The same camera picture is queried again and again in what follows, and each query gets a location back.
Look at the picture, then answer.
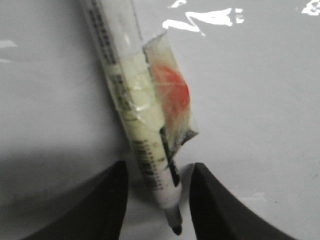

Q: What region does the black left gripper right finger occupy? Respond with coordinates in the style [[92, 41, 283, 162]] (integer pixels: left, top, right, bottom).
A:
[[189, 162, 292, 240]]

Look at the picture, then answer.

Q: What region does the white whiteboard with metal frame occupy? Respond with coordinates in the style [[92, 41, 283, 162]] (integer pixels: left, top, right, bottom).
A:
[[0, 0, 320, 240]]

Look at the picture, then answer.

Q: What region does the white taped whiteboard marker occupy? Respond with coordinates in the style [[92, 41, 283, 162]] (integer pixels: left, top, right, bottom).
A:
[[80, 0, 197, 235]]

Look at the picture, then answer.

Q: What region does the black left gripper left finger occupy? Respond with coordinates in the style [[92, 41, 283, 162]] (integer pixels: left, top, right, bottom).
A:
[[25, 161, 128, 240]]

